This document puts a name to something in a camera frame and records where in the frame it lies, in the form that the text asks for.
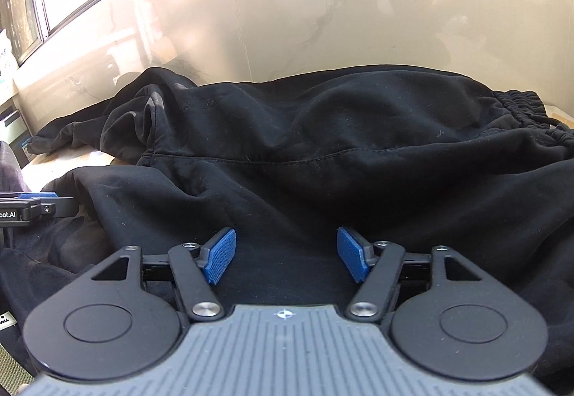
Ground silver washing machine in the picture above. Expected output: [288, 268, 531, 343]
[0, 102, 35, 167]

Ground checkered patterned tablecloth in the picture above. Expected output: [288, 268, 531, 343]
[20, 147, 115, 195]

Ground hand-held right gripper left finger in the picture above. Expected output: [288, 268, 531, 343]
[91, 226, 237, 322]

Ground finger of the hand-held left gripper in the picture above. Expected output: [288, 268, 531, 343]
[18, 192, 76, 218]

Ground white plastic bag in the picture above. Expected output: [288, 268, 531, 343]
[0, 27, 19, 107]

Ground olive webbing strap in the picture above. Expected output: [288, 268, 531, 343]
[0, 343, 40, 396]

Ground dark grey cloth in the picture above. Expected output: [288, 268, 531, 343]
[0, 140, 26, 196]

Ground black pants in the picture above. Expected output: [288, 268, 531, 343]
[0, 65, 574, 392]

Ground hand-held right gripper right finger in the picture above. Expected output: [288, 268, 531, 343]
[337, 226, 484, 323]

